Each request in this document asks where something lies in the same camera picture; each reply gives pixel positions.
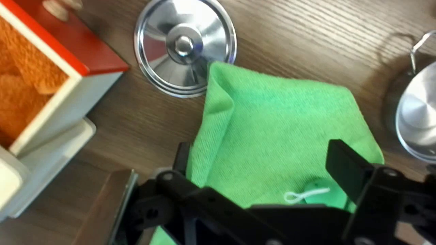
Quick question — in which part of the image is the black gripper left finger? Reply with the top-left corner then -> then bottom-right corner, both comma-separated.
73,141 -> 284,245

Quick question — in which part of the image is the green plush toy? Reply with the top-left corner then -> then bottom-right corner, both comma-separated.
284,175 -> 360,214

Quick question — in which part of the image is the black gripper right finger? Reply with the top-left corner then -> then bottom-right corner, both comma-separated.
326,138 -> 436,245

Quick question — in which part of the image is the green cloth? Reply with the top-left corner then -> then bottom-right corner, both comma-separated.
149,59 -> 386,245

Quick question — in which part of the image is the red front wooden drawer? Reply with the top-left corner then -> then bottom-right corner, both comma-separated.
0,0 -> 133,157

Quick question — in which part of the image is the wooden coin box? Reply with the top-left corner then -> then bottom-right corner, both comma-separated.
0,118 -> 99,223

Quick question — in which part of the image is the steel pot lid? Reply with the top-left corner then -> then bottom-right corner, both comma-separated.
134,0 -> 239,99

